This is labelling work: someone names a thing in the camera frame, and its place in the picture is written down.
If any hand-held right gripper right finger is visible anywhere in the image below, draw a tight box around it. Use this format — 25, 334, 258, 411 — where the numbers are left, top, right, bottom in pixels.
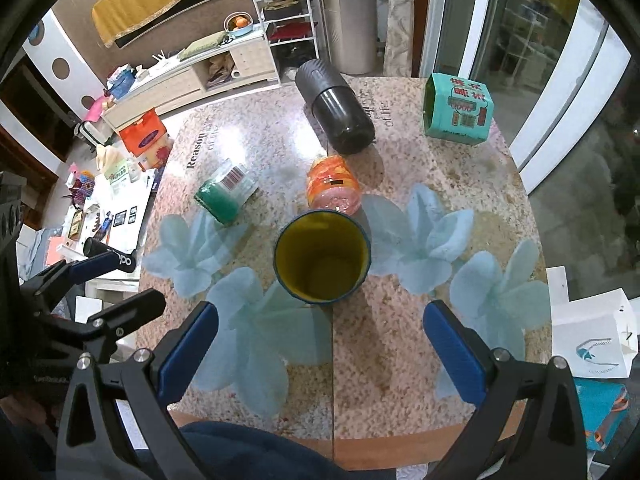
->
422, 300, 587, 480

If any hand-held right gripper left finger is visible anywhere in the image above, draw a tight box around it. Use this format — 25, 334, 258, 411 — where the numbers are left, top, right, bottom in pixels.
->
56, 301, 221, 480

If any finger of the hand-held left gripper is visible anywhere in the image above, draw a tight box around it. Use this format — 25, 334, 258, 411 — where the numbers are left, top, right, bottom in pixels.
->
20, 251, 121, 312
49, 288, 167, 362

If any blue cup with yellow inside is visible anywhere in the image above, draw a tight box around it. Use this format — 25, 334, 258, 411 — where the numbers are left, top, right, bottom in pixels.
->
273, 211, 372, 306

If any person's left hand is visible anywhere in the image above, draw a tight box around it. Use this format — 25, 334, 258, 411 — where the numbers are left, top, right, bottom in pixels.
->
0, 394, 58, 432

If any black cylinder with white print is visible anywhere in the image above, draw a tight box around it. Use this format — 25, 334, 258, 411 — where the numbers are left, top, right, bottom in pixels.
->
84, 237, 142, 275

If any white cluttered low table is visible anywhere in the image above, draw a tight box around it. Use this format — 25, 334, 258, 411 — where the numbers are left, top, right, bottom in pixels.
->
45, 167, 166, 302

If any person's dark blue clothing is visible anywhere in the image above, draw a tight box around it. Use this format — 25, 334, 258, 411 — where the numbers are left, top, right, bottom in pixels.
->
115, 420, 441, 480

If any white paper bag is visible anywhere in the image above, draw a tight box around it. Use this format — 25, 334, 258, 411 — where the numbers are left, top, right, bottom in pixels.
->
545, 266, 640, 380

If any orange shopping bag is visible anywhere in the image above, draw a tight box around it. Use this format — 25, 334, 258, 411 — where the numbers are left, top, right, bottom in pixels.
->
118, 108, 173, 170

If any teal gift bag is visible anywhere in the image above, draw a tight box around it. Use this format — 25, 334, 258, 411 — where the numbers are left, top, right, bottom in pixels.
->
572, 377, 632, 453

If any pink bag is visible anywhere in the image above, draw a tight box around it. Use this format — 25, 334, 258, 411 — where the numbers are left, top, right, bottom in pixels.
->
82, 95, 108, 123

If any blue packet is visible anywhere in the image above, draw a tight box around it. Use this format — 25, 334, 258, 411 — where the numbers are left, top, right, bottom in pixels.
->
106, 72, 136, 101

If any white low cabinet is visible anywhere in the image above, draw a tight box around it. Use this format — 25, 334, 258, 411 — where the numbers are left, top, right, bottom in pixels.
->
100, 25, 281, 133

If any teal printed carton box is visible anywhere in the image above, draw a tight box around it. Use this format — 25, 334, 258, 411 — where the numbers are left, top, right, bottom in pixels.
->
422, 72, 496, 147

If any green cushion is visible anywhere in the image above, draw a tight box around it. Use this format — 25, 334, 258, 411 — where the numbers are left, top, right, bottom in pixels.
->
178, 30, 230, 61

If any black cylindrical bottle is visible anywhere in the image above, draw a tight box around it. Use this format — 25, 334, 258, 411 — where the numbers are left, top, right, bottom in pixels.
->
294, 58, 377, 156

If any bowl of fruit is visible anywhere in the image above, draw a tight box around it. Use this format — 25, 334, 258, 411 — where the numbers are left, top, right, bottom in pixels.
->
223, 11, 254, 36

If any white shelf rack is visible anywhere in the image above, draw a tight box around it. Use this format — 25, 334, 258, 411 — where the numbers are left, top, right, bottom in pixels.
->
248, 0, 321, 77

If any patterned beige curtain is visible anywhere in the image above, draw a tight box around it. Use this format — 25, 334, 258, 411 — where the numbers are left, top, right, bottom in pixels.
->
385, 0, 431, 78

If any grey cylindrical appliance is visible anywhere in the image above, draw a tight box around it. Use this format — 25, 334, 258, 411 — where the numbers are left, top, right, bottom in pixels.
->
317, 0, 378, 75

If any white sliding door frame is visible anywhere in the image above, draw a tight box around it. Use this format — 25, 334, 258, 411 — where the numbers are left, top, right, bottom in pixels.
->
430, 0, 633, 196

